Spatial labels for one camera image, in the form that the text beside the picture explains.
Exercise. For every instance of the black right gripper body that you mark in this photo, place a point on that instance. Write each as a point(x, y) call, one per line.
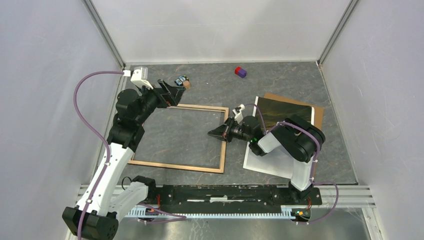
point(233, 130)

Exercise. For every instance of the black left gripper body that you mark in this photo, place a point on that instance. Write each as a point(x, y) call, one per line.
point(154, 99)

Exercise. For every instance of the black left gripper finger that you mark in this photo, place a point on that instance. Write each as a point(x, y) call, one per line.
point(174, 91)
point(171, 100)

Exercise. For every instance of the landscape photo print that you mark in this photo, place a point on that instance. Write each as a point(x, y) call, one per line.
point(271, 142)

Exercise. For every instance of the wooden picture frame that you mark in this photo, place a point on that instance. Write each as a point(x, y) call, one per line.
point(176, 138)

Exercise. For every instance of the brown cardboard backing board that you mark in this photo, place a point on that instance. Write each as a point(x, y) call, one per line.
point(274, 109)

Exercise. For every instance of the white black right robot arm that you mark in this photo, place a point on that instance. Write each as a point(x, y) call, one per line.
point(299, 138)

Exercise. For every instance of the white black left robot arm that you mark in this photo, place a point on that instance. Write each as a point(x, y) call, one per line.
point(96, 216)

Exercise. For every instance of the blue owl toy block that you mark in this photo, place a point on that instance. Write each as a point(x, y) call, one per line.
point(180, 80)

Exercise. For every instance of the small wooden cube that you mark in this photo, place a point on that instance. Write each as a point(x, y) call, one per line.
point(187, 84)

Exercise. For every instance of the red purple block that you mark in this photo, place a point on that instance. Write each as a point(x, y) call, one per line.
point(241, 72)

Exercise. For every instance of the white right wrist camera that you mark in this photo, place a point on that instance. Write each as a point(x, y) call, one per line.
point(238, 113)

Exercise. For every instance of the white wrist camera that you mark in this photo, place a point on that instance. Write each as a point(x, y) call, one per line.
point(139, 77)
point(238, 113)

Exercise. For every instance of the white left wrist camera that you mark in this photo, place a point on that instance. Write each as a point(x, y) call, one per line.
point(139, 77)

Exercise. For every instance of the white cable chain strip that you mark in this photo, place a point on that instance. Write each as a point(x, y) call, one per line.
point(142, 212)

